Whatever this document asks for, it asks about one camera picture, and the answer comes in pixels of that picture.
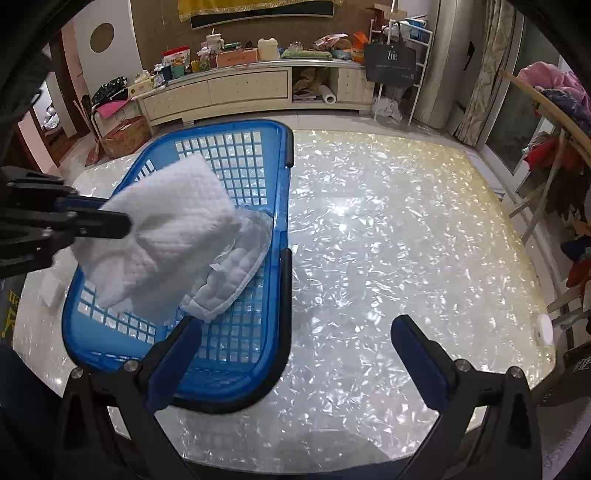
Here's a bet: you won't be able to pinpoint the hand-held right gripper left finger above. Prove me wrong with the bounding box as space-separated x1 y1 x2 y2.
60 316 206 480

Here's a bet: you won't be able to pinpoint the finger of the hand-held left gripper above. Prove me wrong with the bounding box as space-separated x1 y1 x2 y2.
0 211 132 278
0 166 110 214

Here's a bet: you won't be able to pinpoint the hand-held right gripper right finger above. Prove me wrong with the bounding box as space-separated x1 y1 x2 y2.
391 315 544 480

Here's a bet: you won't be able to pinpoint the white towel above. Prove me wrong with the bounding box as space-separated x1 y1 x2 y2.
69 154 243 319

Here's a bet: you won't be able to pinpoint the clear bag of white pads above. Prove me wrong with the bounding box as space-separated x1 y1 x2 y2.
179 205 274 323

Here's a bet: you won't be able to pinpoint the blue plastic basket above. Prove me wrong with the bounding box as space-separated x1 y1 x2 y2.
61 119 295 415

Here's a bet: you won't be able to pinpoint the pink cloth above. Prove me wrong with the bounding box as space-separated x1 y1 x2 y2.
95 98 133 119

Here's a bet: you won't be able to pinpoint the black floral bag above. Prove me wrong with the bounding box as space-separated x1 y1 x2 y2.
91 76 130 105

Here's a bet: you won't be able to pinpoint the small white round object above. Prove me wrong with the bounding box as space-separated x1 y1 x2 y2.
536 315 554 347

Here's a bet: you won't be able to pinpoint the tissue box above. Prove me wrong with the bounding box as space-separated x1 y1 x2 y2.
127 76 156 99

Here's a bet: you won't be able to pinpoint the red and white snack bag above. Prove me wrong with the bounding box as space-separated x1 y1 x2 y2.
161 45 191 68

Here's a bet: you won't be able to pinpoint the cream tv cabinet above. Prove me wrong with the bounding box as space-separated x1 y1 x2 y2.
136 62 376 126

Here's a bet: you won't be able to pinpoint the pink box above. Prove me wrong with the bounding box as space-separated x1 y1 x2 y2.
216 48 259 68

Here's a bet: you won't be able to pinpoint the hanging clothes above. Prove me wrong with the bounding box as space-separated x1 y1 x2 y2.
524 90 591 289

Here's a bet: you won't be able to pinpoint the white plastic bag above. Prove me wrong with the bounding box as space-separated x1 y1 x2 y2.
372 97 405 122

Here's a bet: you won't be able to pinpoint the yellow cloth cover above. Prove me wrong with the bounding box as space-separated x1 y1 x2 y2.
178 0 345 21

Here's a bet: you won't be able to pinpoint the green cushion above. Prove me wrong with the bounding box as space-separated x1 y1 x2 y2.
281 48 333 60

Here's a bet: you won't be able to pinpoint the sliding glass door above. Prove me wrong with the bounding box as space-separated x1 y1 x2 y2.
480 23 571 178

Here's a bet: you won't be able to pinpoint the standing air conditioner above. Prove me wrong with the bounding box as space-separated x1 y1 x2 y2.
413 0 477 133

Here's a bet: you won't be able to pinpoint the black tote bag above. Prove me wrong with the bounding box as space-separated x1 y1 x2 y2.
364 21 417 85

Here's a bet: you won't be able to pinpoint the patterned curtain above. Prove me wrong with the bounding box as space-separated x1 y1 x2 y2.
455 0 516 148

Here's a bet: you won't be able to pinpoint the white metal rack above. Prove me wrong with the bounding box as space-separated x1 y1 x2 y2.
369 17 435 125

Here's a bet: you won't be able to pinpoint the pink clothes pile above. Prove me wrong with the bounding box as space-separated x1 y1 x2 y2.
516 60 588 100

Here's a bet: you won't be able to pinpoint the brown round wall disc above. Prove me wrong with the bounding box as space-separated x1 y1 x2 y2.
89 23 115 53

